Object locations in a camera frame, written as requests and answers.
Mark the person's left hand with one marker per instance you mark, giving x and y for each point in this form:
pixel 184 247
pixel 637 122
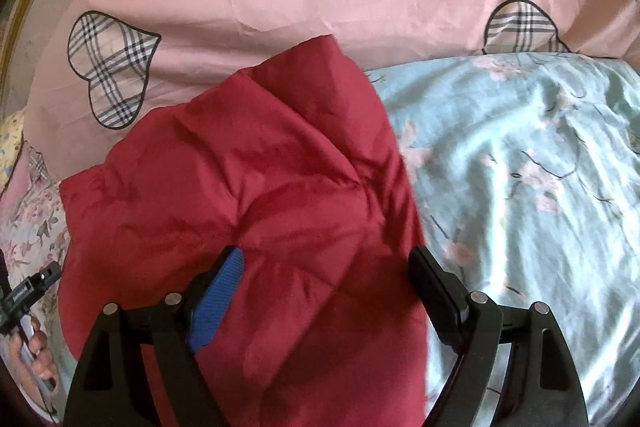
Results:
pixel 42 359

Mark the white floral ruffled pillow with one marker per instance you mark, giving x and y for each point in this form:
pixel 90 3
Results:
pixel 35 217

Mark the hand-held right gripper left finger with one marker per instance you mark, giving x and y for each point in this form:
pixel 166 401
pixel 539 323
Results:
pixel 215 302

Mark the red quilted jacket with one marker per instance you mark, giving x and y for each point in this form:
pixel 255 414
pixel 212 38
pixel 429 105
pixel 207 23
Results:
pixel 250 187

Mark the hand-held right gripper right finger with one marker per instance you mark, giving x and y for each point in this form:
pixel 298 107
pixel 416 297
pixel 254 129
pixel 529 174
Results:
pixel 440 297

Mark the light blue floral bed sheet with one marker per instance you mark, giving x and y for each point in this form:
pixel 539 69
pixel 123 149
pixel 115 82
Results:
pixel 525 217

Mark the yellow floral pillow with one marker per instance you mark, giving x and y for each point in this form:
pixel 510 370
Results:
pixel 9 147

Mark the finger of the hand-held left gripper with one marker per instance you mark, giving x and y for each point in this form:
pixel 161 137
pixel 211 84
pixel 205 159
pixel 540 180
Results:
pixel 49 276

